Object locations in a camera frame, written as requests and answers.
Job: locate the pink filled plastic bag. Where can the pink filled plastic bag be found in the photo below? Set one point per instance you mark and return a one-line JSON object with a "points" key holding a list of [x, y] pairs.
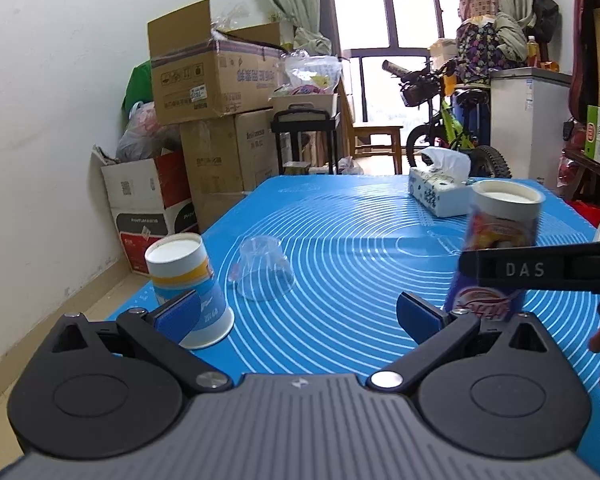
{"points": [[145, 132]]}

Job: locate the beige flat box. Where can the beige flat box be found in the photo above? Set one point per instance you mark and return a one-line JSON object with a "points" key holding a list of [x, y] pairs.
{"points": [[305, 102]]}

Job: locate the blue silicone mat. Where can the blue silicone mat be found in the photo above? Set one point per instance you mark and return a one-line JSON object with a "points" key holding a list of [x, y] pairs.
{"points": [[355, 260]]}

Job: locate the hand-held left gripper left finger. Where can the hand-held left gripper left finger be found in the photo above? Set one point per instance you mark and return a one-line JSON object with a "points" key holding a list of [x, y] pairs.
{"points": [[177, 316]]}

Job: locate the white and blue paper cup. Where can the white and blue paper cup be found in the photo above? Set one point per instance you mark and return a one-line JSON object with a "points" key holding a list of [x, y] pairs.
{"points": [[180, 265]]}

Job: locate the orange drink bottle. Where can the orange drink bottle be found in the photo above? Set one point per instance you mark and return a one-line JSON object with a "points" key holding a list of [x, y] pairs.
{"points": [[532, 52]]}

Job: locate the purple printed paper cup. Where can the purple printed paper cup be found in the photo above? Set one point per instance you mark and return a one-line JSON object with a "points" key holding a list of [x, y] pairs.
{"points": [[502, 220]]}

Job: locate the dark red wooden bench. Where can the dark red wooden bench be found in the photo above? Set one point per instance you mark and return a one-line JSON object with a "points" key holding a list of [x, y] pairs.
{"points": [[590, 170]]}

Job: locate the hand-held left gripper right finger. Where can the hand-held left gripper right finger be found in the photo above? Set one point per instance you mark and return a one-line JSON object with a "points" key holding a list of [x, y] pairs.
{"points": [[420, 314]]}

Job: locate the brown cardboard box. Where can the brown cardboard box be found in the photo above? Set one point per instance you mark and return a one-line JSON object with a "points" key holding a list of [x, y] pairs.
{"points": [[225, 155]]}

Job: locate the black metal stool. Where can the black metal stool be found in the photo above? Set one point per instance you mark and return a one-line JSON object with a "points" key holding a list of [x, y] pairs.
{"points": [[305, 122]]}

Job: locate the white chest freezer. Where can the white chest freezer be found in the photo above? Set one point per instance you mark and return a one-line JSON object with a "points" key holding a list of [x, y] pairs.
{"points": [[527, 120]]}

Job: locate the clear plastic bag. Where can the clear plastic bag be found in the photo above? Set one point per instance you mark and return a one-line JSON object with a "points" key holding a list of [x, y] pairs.
{"points": [[312, 70]]}

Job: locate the black framed window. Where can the black framed window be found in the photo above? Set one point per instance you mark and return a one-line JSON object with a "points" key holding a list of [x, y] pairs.
{"points": [[395, 5]]}

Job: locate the large open cardboard box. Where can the large open cardboard box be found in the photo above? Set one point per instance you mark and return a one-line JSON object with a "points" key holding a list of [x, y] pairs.
{"points": [[205, 77]]}

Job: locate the clear plastic cup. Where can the clear plastic cup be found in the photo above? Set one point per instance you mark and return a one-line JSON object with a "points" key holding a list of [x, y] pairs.
{"points": [[262, 270]]}

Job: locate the dark red instrument case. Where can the dark red instrument case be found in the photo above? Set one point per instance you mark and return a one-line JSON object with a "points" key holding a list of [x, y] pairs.
{"points": [[582, 45]]}

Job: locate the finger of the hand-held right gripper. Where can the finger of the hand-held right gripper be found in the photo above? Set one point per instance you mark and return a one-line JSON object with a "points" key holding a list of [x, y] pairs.
{"points": [[525, 268]]}

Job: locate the floral fabric bag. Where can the floral fabric bag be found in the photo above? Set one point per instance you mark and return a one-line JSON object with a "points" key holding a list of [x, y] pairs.
{"points": [[482, 50]]}

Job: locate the dark hanging bag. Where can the dark hanging bag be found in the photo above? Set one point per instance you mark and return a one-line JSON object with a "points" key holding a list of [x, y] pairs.
{"points": [[546, 12]]}

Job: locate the white patterned tissue box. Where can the white patterned tissue box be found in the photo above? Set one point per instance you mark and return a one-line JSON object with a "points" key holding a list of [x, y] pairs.
{"points": [[437, 192]]}

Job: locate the white and red cardboard box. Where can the white and red cardboard box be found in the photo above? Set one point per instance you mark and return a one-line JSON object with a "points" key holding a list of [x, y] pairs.
{"points": [[145, 210]]}

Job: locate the wooden stool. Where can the wooden stool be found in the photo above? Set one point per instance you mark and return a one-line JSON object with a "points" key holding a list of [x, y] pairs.
{"points": [[377, 135]]}

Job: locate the green and black bicycle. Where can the green and black bicycle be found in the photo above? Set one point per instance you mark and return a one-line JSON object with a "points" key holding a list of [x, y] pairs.
{"points": [[450, 120]]}

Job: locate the green cloth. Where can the green cloth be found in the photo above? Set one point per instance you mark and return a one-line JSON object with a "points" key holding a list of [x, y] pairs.
{"points": [[137, 85]]}

